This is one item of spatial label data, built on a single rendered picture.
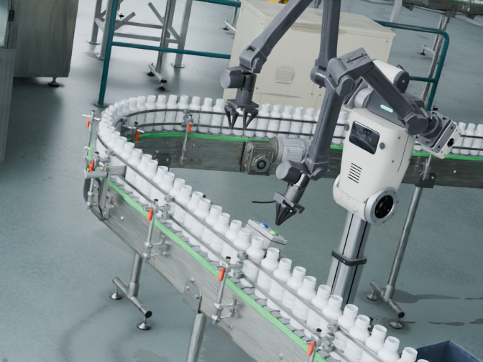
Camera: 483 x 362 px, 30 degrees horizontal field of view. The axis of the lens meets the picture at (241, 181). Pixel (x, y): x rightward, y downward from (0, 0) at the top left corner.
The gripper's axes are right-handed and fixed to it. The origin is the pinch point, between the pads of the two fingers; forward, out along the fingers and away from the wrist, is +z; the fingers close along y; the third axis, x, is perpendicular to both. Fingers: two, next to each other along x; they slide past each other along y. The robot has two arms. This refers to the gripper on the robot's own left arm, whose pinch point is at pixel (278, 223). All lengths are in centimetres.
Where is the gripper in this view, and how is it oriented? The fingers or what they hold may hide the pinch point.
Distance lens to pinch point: 311.0
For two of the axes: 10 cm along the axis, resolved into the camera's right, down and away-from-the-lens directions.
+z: -4.6, 8.8, 1.2
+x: 6.8, 2.5, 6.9
